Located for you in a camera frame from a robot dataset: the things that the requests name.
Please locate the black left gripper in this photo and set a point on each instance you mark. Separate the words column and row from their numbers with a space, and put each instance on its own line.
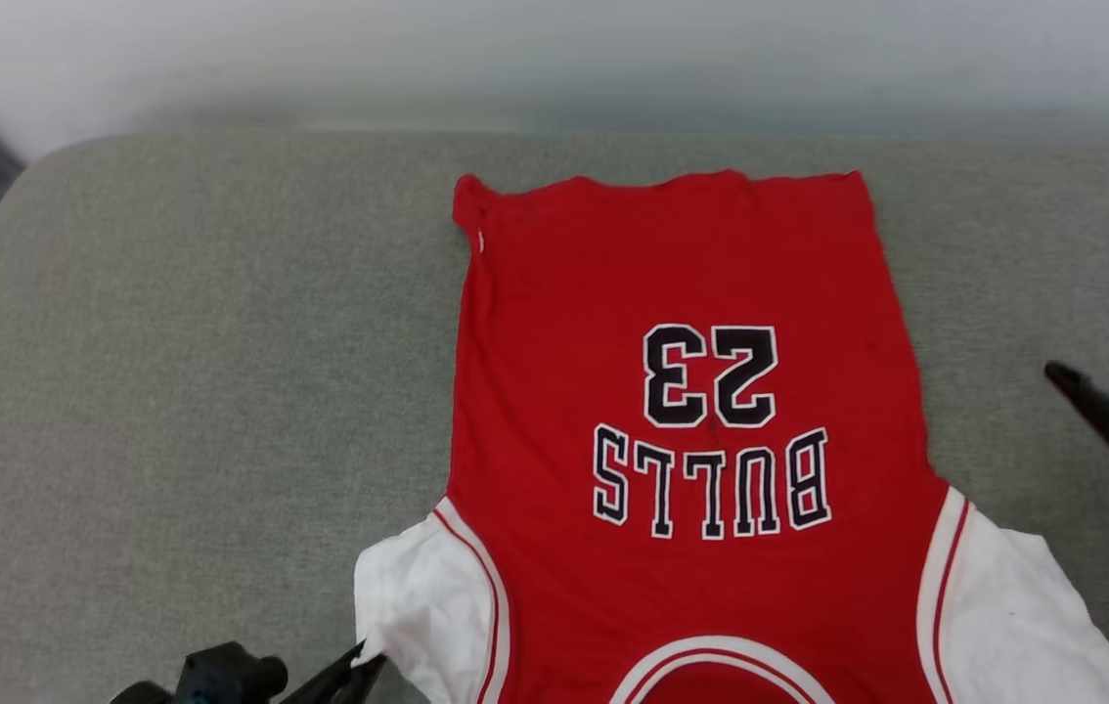
column 212, row 677

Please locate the red white basketball jersey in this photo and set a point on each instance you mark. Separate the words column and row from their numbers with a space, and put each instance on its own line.
column 691, row 440

